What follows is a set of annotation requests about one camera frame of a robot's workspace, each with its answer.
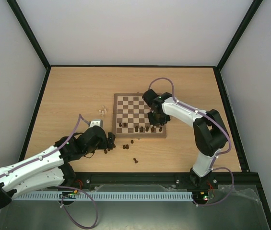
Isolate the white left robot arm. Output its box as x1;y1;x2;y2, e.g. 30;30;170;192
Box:
0;126;116;209

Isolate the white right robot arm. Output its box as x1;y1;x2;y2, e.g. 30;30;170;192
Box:
142;89;232;188

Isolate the wooden chess board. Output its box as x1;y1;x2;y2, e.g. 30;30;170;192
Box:
112;93;166;138

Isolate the light chess pieces left pile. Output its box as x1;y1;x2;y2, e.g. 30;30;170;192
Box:
98;105;108;117

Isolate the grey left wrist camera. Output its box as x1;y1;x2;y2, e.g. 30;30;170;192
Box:
89;119;103;128

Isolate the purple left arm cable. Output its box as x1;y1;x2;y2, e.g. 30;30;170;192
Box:
0;114;99;228

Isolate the light blue cable duct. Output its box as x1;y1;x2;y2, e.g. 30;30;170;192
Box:
15;191;193;202

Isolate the black enclosure frame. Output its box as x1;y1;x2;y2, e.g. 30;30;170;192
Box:
8;0;271;229

